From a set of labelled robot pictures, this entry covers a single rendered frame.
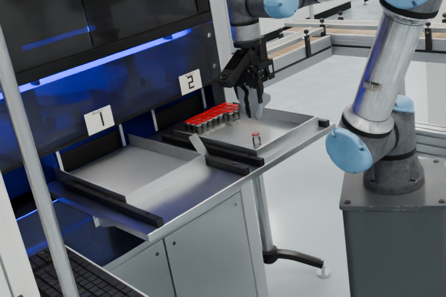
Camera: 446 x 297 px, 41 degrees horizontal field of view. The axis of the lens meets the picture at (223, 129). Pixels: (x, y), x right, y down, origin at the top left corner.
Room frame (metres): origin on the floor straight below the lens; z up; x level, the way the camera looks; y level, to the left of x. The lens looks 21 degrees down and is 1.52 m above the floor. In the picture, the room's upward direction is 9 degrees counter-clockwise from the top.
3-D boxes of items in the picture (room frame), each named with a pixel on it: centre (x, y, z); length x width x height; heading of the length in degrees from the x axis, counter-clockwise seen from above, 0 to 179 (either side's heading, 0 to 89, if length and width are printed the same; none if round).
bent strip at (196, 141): (1.48, 0.04, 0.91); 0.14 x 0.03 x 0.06; 42
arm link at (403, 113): (1.35, -0.41, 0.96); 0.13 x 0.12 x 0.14; 132
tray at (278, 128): (1.62, -0.06, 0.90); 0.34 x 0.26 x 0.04; 41
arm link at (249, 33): (1.51, -0.10, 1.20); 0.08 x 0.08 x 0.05
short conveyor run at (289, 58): (2.26, -0.21, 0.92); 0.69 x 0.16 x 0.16; 132
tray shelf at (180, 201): (1.54, 0.10, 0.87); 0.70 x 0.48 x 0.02; 132
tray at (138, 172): (1.48, 0.27, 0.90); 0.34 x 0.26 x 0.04; 42
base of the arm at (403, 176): (1.36, -0.41, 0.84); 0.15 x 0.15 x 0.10
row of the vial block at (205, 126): (1.71, 0.01, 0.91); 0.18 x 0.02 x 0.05; 131
